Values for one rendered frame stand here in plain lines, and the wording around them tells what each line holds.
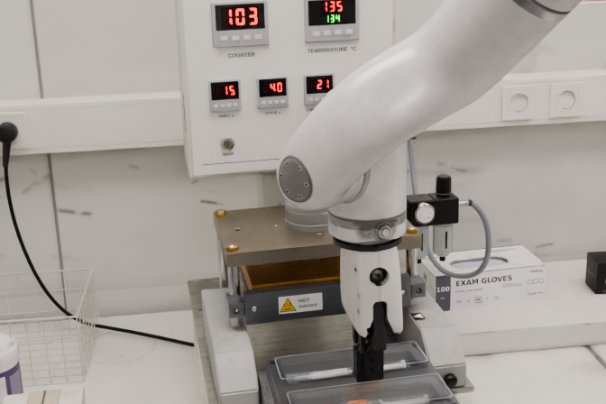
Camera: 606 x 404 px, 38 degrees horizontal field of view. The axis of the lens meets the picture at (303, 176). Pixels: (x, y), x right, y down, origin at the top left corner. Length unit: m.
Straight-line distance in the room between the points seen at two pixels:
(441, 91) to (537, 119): 1.06
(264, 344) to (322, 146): 0.56
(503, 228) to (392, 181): 1.06
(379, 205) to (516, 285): 0.89
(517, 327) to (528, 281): 0.13
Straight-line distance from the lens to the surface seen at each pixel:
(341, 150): 0.81
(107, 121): 1.73
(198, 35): 1.32
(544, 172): 1.95
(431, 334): 1.21
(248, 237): 1.22
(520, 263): 1.79
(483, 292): 1.75
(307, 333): 1.35
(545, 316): 1.74
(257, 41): 1.32
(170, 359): 1.69
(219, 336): 1.20
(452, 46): 0.80
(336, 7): 1.34
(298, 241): 1.20
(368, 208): 0.91
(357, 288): 0.94
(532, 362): 1.67
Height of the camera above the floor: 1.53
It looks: 17 degrees down
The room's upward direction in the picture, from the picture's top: 2 degrees counter-clockwise
